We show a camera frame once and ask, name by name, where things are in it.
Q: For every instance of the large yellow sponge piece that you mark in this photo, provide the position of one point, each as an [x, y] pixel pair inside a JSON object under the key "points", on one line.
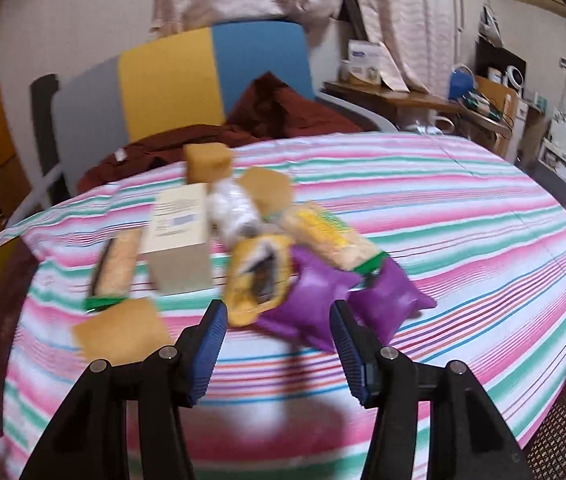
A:
{"points": [[125, 333]]}

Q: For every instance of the pink patterned curtain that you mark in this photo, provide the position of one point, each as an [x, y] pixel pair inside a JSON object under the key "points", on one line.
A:
{"points": [[417, 35]]}

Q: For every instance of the white blue mask box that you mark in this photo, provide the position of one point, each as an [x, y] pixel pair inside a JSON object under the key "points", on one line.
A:
{"points": [[364, 62]]}

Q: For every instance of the grey yellow blue chair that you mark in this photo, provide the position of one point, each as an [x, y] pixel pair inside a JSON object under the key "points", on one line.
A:
{"points": [[193, 78]]}

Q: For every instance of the cluttered wooden shelf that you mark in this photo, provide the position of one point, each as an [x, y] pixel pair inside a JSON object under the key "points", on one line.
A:
{"points": [[532, 62]]}

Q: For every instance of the dark red garment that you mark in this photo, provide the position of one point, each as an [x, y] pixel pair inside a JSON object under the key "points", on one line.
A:
{"points": [[267, 110]]}

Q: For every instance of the wooden side table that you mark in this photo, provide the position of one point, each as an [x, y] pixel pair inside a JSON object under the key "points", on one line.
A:
{"points": [[407, 108]]}

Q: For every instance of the yellow sponge cube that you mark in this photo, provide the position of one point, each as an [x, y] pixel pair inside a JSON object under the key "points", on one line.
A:
{"points": [[208, 162]]}

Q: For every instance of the purple snack packet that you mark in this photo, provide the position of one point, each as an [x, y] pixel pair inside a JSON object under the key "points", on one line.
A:
{"points": [[304, 314], [387, 300]]}

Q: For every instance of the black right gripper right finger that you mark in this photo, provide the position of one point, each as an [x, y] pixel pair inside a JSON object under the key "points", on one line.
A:
{"points": [[469, 439]]}

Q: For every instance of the cream square box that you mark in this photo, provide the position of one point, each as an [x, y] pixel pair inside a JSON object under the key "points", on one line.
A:
{"points": [[176, 241]]}

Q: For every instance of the round yellow sponge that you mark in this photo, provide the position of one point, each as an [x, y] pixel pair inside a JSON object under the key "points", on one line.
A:
{"points": [[271, 191]]}

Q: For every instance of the white plastic wrapped roll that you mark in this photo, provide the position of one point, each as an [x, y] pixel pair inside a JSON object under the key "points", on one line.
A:
{"points": [[232, 212]]}

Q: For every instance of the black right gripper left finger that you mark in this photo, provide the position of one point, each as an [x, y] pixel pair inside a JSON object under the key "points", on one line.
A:
{"points": [[86, 437]]}

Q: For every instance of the striped pink green bedsheet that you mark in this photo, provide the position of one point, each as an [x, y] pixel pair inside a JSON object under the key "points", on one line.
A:
{"points": [[470, 230]]}

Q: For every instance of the green cracker pack left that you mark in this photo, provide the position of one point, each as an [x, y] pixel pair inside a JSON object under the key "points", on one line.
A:
{"points": [[114, 273]]}

